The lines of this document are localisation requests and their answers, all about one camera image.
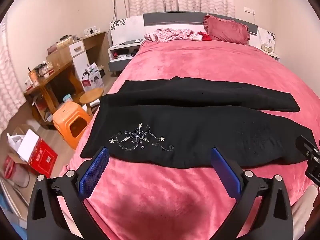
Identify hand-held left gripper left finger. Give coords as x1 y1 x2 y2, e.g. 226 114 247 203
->
26 147 110 240

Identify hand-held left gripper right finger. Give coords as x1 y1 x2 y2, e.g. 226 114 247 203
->
211 147 293 240

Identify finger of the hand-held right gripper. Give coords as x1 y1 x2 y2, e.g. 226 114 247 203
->
296 135 320 158
305 155 320 187

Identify black embroidered pants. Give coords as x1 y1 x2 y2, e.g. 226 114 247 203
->
80 76 317 169

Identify orange plastic stool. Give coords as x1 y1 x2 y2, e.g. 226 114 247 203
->
52 102 92 150

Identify round wooden stool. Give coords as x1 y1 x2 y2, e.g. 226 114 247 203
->
79 88 104 117

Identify open brown cardboard box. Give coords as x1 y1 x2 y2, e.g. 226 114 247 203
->
3 124 34 180

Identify white appliance box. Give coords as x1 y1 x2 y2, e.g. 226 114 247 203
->
82 63 104 92

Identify wooden desk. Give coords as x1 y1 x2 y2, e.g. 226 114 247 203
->
24 31 108 128

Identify small white nightstand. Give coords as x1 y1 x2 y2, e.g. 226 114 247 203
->
257 27 281 63

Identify clutter on desk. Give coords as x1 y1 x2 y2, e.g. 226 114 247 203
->
24 60 55 89

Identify white drawer cabinet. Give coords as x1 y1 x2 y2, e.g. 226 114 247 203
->
69 40 91 81

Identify pink fleece blanket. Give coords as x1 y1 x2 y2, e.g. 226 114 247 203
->
59 40 317 240

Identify pink wavy curtain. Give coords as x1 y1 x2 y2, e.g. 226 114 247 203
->
0 17 27 132

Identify red cloth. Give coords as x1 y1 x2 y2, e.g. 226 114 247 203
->
196 31 213 41

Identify dark pink ruffled pillow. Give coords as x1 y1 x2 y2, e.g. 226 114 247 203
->
203 14 251 45

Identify white power strip on desk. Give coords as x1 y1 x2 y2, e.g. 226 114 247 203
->
84 26 100 37

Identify white nightstand with shelf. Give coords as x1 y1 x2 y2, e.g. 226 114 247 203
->
108 15 146 77

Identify pink floral clothing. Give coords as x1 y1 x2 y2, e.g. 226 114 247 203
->
145 27 203 42

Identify grey bed headboard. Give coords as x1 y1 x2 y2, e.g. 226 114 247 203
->
143 12 258 39

